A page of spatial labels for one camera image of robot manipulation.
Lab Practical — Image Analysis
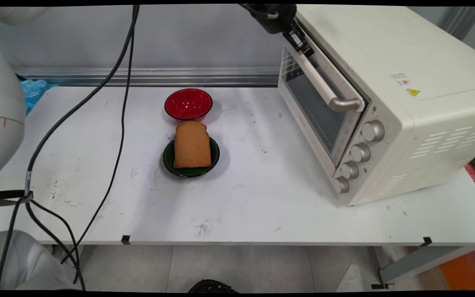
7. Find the thin black cable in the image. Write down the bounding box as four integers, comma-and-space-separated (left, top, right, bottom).
25, 5, 139, 285

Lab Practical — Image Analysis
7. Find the silver oven knob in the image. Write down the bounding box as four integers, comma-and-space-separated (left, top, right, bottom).
333, 177, 350, 194
341, 161, 360, 179
350, 142, 372, 163
362, 120, 386, 143

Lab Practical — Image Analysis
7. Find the red bowl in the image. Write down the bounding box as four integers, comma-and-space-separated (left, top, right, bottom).
165, 88, 214, 121

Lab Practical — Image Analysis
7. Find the grey metal table leg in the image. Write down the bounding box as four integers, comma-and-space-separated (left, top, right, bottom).
377, 246, 468, 286

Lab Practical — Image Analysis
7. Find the cream toaster oven body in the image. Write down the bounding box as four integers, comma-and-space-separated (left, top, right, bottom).
277, 4, 475, 207

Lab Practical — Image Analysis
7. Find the oven glass door with handle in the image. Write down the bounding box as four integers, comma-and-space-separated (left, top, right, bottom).
277, 25, 371, 167

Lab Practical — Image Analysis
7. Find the grey aluminium post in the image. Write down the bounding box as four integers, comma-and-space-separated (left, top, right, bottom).
442, 6, 475, 42

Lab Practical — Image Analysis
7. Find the black round object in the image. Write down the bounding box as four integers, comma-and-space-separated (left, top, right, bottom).
188, 279, 239, 293

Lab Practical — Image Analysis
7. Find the black cable strap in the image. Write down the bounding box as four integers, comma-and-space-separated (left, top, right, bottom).
0, 190, 34, 207

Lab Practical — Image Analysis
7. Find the dark green plate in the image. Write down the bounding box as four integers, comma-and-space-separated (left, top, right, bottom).
163, 136, 221, 178

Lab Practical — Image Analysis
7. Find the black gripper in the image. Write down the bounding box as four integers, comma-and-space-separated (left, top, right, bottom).
241, 4, 315, 59

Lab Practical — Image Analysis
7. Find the thick black cable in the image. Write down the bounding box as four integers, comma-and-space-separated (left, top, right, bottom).
0, 5, 140, 290

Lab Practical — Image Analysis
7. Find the blue bubble wrap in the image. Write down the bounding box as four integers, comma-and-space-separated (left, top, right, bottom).
20, 79, 59, 116

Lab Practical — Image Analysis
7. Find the orange box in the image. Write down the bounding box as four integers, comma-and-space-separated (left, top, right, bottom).
440, 247, 475, 290

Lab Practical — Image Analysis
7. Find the aluminium rail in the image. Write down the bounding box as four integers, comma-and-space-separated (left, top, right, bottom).
13, 67, 281, 87

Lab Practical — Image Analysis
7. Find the brown toast slice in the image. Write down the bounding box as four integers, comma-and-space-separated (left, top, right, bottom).
174, 121, 213, 169

